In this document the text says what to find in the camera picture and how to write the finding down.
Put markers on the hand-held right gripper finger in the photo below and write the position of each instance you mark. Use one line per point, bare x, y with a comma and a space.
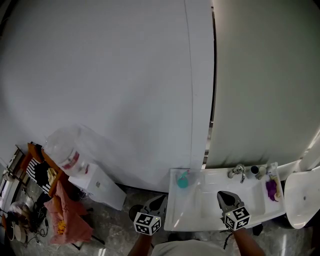
221, 203
237, 201

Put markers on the person's beige shirt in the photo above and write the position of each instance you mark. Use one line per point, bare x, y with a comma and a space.
195, 250

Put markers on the teal plastic tube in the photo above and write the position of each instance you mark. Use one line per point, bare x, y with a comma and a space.
183, 182

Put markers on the white washbasin cabinet table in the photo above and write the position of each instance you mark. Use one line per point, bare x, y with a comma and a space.
187, 210

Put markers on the yellow cloth item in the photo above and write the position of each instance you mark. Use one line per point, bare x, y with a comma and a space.
61, 227

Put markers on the person's left forearm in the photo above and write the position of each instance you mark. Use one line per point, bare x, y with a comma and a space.
141, 246

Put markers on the purple cloth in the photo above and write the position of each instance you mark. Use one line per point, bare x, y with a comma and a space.
271, 190

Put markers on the white water dispenser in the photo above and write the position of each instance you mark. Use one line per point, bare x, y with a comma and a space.
105, 190

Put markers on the chrome faucet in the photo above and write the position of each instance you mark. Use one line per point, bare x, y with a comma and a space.
237, 171

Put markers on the light grey cup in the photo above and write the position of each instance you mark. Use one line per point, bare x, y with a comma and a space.
261, 172

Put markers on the black folding chair frame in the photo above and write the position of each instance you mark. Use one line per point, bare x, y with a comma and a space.
97, 240

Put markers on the round wooden basket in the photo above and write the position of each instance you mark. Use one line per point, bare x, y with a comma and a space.
16, 232

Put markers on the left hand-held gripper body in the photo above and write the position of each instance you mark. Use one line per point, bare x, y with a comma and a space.
146, 222

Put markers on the cream cloth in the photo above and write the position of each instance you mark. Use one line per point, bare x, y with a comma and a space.
52, 175

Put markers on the white triangular plastic basin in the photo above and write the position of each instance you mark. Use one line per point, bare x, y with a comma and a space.
302, 197

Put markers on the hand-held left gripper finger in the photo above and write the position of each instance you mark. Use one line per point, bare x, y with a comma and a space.
164, 206
151, 202

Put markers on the pink blanket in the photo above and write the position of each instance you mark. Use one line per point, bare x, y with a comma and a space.
70, 220

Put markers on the metal shelf rack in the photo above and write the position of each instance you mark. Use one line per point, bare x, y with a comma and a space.
15, 162

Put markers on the person's right forearm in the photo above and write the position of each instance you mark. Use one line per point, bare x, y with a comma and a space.
247, 243

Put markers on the black bag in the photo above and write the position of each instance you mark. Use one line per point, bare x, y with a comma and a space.
40, 207

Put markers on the small black floor object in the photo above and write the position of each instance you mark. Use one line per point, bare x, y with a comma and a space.
257, 229

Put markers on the pale pink cloth bundle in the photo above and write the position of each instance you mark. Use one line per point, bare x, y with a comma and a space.
18, 208

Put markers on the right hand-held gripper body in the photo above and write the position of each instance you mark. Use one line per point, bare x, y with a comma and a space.
236, 217

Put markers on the beige brush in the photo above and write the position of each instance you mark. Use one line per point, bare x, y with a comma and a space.
277, 186

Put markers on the black mesh wastebasket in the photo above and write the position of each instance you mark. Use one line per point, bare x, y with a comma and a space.
133, 212

